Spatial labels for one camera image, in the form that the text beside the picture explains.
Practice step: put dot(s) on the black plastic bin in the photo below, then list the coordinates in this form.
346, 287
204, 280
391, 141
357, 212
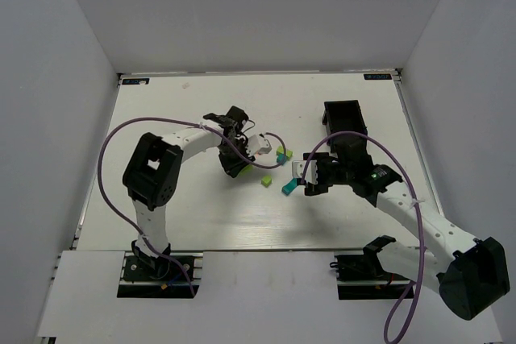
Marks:
344, 116

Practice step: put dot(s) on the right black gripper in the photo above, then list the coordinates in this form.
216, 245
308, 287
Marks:
322, 175

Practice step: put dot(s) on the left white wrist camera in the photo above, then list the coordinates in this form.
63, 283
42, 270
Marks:
258, 145

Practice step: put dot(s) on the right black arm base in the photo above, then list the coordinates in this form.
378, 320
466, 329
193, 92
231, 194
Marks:
359, 274

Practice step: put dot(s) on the lime green arch block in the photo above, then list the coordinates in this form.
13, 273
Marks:
244, 170

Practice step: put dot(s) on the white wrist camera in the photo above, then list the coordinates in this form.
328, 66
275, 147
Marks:
258, 145
305, 170

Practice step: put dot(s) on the lime green rectangular block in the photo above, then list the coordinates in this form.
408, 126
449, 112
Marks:
287, 152

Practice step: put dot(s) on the blue corner label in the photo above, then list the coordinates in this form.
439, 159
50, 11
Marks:
377, 76
135, 81

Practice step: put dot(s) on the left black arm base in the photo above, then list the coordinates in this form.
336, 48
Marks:
138, 281

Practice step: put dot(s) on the teal arch block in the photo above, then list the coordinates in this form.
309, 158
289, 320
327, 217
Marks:
288, 188

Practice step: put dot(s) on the right blue corner label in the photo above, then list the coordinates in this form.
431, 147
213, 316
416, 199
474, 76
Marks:
377, 76

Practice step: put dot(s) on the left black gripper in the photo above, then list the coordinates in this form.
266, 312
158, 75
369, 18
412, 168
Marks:
232, 163

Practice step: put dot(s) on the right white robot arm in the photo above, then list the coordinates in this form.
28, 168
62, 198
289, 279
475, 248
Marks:
468, 273

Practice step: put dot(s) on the left blue corner label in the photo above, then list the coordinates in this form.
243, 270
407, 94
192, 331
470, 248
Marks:
135, 81

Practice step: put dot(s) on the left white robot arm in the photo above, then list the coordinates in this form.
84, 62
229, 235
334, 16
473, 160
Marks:
152, 174

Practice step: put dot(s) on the teal small cube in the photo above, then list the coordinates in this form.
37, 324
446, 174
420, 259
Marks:
282, 159

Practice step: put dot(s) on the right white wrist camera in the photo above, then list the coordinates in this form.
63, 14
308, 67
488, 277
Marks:
305, 170

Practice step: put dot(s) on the lime green small cube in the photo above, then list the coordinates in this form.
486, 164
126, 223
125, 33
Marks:
266, 181

